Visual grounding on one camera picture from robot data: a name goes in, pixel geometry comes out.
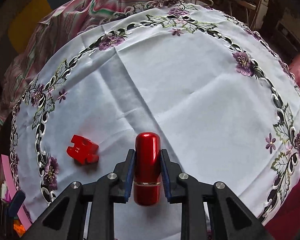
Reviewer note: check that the red lipstick tube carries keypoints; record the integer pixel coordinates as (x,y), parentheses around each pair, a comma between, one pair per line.
(147,170)

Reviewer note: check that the white embroidered floral tablecloth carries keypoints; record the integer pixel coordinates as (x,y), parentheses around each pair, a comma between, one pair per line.
(223,103)

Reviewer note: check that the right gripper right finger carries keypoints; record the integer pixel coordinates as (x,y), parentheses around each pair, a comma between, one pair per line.
(208,211)

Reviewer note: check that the pink striped bedsheet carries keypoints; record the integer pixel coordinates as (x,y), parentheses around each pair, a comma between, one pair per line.
(52,31)

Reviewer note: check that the red puzzle piece block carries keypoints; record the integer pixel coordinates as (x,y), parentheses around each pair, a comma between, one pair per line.
(84,151)

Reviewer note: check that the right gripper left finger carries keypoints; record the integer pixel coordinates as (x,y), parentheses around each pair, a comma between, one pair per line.
(86,211)

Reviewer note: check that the pink cardboard box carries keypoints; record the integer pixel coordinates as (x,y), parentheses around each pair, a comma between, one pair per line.
(12,190)

